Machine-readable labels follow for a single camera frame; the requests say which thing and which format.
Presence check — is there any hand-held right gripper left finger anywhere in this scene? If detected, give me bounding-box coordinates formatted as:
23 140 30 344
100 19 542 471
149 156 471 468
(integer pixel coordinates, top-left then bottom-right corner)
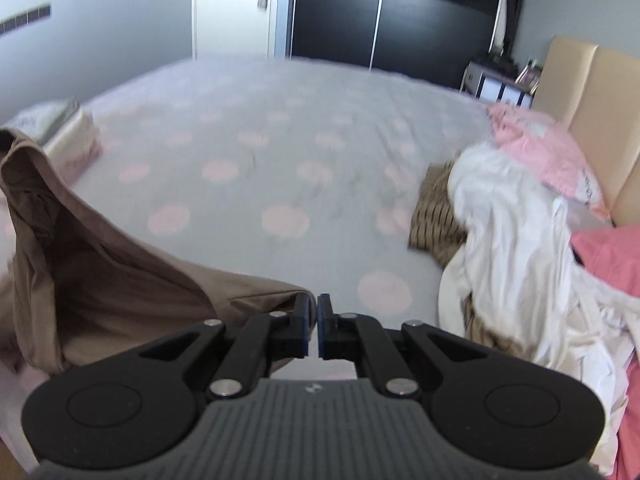
139 292 320 402

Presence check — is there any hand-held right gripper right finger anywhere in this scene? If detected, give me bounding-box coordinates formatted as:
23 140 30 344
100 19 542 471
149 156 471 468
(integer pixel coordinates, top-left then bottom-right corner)
318 293 489 401

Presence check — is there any stack of folded clothes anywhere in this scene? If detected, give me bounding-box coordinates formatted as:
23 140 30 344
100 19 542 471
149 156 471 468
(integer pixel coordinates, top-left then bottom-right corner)
2 97 103 186

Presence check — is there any brown striped garment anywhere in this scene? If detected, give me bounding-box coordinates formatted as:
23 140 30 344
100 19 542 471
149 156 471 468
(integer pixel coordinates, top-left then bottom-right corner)
409 162 531 361

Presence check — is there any grey pink-dotted blanket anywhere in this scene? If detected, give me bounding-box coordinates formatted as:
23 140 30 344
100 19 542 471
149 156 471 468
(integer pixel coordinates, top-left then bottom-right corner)
0 55 506 386

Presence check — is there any white garment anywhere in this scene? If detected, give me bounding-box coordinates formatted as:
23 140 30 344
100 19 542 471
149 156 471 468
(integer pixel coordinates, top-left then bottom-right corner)
437 142 640 476

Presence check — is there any pink pillow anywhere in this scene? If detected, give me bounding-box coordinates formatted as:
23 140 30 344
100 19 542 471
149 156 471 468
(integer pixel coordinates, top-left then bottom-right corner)
487 102 613 221

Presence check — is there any black and white nightstand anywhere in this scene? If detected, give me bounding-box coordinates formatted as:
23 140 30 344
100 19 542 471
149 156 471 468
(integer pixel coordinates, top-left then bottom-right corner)
460 57 541 108

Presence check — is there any salmon pink cloth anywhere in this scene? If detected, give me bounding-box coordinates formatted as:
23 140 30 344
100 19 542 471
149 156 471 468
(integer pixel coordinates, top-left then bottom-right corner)
570 225 640 303

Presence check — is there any black wardrobe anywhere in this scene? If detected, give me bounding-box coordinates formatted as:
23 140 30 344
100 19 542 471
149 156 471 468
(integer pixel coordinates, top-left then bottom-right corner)
287 0 506 91

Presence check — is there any white door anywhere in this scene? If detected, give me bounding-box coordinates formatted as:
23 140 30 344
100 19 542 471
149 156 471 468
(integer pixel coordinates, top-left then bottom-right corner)
192 0 296 59

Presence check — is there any beige headboard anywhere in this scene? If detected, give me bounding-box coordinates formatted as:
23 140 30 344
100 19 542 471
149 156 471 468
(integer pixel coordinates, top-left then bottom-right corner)
530 35 640 228

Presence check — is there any picture frame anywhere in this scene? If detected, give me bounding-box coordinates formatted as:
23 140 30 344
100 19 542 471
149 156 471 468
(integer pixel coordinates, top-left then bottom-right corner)
517 62 543 87

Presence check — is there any dark wall photo strip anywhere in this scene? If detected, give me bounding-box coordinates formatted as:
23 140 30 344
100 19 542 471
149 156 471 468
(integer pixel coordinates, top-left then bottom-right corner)
0 4 52 36

